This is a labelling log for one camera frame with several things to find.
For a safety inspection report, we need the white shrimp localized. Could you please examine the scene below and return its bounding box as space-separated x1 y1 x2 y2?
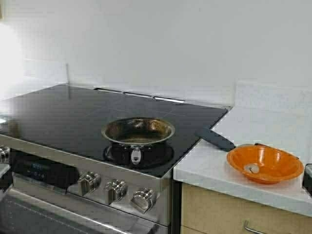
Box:
244 163 259 174

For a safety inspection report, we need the steel stove knob middle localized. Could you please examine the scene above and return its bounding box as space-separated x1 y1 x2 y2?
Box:
104 179 128 205

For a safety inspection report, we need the steel frying pan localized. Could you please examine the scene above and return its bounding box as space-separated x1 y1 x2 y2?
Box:
101 117 175 168

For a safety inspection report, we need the steel stove knob far left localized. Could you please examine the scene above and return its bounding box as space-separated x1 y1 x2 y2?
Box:
0 146 10 164

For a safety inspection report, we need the black object at right edge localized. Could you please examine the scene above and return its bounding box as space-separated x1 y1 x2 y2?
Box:
302 163 312 196

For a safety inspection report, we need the light wooden base cabinet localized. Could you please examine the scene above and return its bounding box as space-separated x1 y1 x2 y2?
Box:
181 183 312 234

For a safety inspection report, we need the orange bowl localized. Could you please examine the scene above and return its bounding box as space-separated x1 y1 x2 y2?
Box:
227 146 304 184

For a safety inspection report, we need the stainless steel stove black cooktop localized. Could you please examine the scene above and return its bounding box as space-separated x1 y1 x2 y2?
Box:
0 84 229 234

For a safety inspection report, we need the black spatula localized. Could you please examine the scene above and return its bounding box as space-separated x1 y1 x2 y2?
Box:
194 127 269 152

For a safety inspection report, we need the steel stove knob right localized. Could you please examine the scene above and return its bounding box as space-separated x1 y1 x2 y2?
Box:
130 188 157 214

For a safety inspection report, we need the silver drawer handle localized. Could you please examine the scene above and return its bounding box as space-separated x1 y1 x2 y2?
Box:
244 220 265 234

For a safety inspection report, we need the steel stove knob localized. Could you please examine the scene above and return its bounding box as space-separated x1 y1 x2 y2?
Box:
0 146 10 164
104 179 128 205
78 172 101 196
130 188 157 214

